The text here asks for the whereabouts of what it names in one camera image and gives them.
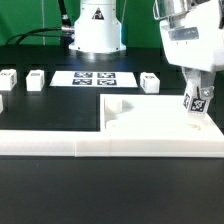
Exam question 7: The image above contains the white sheet with tags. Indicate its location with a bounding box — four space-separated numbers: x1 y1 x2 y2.
50 71 137 88

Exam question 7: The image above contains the white L-shaped obstacle fence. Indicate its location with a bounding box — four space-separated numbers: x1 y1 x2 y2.
0 98 224 158

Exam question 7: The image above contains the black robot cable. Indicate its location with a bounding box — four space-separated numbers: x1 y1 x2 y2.
4 0 76 46

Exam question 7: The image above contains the white part at left edge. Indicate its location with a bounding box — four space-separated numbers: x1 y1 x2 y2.
0 94 4 114

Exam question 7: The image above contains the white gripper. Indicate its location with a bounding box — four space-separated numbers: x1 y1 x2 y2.
159 0 224 100

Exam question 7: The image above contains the white square table top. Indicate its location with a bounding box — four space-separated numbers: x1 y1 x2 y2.
100 94 224 158

